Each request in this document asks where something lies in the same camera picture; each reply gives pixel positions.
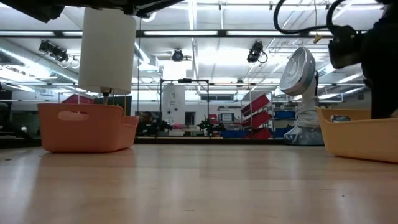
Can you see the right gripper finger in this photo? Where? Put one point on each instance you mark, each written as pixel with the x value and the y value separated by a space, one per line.
pixel 385 102

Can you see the yellow plastic bin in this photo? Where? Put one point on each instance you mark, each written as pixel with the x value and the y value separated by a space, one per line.
pixel 357 140

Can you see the orange plastic bin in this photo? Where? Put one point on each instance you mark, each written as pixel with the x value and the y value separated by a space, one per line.
pixel 87 133

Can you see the black background robot arm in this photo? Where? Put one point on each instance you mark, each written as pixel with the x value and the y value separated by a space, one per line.
pixel 210 126
pixel 154 127

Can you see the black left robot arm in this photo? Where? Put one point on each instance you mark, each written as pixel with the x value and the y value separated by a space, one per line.
pixel 31 7

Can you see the yellow hanging connector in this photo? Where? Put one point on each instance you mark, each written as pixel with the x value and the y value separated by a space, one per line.
pixel 317 38

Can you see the small grey desk fan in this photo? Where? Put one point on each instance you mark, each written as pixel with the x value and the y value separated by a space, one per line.
pixel 298 71

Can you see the blue shelf crate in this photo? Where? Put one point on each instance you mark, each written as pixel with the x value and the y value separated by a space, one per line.
pixel 284 115
pixel 281 132

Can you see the red folded panel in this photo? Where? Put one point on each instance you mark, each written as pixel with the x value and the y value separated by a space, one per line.
pixel 259 118

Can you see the blue storage bin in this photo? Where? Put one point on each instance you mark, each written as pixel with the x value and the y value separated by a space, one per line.
pixel 234 133

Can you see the small framed screen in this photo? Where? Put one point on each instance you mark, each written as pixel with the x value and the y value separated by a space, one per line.
pixel 227 117

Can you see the round black lamp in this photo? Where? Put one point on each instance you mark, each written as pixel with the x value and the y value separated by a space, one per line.
pixel 178 55

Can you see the white cylindrical tank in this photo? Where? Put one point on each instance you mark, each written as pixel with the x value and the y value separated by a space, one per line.
pixel 173 102

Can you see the person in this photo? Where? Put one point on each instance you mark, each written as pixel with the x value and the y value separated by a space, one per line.
pixel 144 117

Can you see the white cylinder lamp wooden base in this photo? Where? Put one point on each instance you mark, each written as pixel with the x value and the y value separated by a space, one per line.
pixel 107 49

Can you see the red angular object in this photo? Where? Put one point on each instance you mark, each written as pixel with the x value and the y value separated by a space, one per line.
pixel 76 99

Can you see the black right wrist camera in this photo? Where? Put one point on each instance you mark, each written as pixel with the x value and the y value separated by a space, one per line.
pixel 345 46

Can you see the black metal gantry frame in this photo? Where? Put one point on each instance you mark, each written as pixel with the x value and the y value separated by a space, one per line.
pixel 161 102

